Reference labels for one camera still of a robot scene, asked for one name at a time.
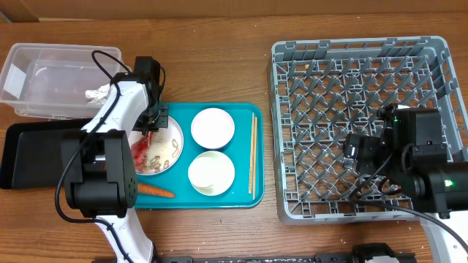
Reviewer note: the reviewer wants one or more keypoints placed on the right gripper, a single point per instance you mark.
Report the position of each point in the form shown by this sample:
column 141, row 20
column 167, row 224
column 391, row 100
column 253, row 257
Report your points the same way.
column 370, row 151

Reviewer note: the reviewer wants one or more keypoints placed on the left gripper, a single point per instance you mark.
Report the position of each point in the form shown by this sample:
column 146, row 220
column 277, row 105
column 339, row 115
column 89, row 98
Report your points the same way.
column 161, row 120

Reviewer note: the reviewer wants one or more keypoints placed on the white plate with food scraps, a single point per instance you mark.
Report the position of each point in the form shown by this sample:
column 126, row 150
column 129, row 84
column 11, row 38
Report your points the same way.
column 165, row 149

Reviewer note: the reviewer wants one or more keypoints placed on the red snack wrapper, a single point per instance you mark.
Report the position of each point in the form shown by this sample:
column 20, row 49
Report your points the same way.
column 140, row 152

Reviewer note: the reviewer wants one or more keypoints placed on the white bowl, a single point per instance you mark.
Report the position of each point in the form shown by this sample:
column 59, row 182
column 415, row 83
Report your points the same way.
column 211, row 173
column 212, row 128

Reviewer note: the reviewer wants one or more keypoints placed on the white tissue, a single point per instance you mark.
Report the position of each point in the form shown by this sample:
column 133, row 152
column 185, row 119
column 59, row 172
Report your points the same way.
column 98, row 96

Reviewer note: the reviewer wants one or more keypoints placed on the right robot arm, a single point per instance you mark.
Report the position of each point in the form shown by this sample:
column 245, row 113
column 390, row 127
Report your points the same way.
column 411, row 153

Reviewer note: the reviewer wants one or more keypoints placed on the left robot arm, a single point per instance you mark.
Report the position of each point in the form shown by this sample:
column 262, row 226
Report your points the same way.
column 98, row 184

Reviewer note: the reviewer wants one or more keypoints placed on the grey dishwasher rack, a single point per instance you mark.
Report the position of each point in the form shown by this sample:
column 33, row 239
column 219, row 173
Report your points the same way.
column 323, row 90

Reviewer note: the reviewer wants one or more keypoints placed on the teal serving tray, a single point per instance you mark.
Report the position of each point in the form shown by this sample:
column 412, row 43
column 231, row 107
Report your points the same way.
column 176, row 179

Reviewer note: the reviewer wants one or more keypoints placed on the orange carrot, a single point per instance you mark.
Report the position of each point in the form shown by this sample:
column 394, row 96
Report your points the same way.
column 154, row 191

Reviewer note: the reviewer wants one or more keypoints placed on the clear plastic bin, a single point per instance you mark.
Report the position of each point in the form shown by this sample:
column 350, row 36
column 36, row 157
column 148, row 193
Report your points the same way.
column 50, row 80

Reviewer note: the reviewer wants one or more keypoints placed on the black tray bin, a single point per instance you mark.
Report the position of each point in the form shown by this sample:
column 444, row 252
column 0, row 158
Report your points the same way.
column 32, row 153

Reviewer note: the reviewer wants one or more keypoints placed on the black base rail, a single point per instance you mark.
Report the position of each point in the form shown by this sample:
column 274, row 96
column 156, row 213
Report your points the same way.
column 318, row 258

